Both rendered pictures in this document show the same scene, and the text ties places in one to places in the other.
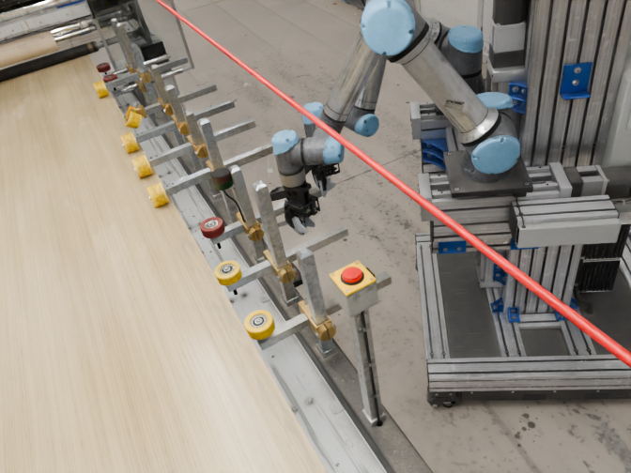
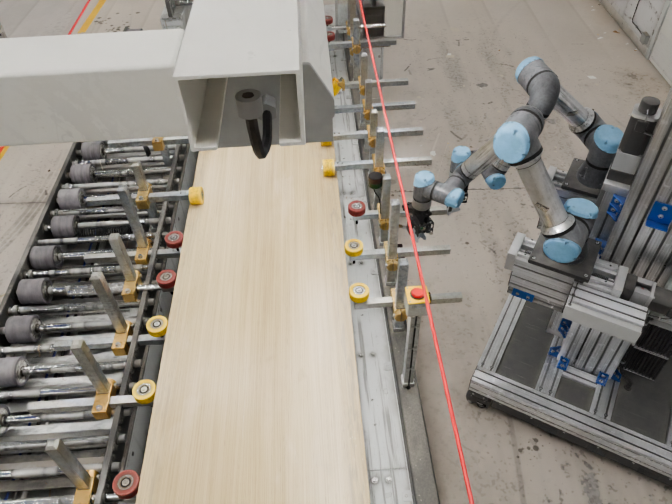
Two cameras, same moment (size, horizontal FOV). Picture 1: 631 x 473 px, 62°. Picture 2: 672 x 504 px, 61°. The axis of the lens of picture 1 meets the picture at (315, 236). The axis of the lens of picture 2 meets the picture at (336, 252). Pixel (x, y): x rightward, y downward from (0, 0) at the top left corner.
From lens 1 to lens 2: 0.81 m
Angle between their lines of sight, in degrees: 15
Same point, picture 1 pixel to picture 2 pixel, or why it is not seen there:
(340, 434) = (382, 383)
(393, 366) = (454, 360)
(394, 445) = (411, 404)
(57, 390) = (225, 280)
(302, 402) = (368, 353)
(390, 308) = (475, 315)
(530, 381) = (547, 416)
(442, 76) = (539, 186)
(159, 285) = (306, 237)
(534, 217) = (581, 301)
